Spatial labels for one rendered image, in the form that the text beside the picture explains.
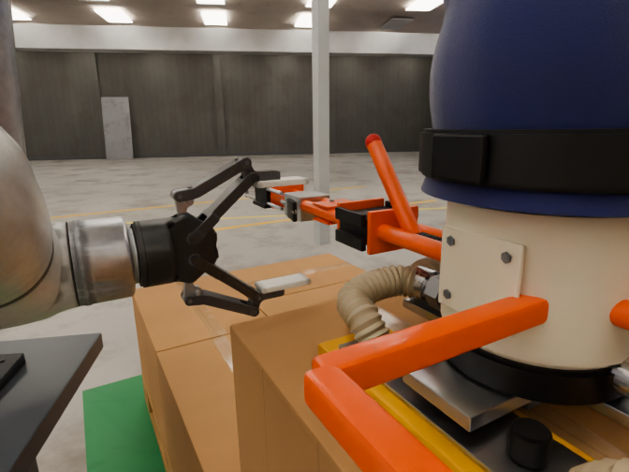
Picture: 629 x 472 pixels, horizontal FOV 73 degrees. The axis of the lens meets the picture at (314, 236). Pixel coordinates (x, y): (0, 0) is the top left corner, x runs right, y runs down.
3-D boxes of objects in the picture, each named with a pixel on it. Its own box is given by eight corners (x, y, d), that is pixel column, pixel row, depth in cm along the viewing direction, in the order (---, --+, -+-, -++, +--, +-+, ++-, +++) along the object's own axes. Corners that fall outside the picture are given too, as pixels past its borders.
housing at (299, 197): (331, 217, 78) (331, 194, 77) (299, 222, 75) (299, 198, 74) (314, 212, 84) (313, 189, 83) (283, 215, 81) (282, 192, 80)
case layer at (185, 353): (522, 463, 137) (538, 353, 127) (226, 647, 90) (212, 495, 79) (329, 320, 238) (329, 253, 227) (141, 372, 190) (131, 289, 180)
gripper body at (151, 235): (124, 212, 49) (204, 204, 53) (134, 281, 51) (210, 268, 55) (132, 225, 42) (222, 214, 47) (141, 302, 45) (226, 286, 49)
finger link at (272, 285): (262, 288, 54) (262, 294, 54) (311, 278, 57) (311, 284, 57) (254, 281, 56) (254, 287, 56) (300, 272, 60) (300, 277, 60)
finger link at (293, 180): (249, 185, 53) (248, 179, 53) (299, 181, 56) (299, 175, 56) (257, 188, 50) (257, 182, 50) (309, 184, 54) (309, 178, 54)
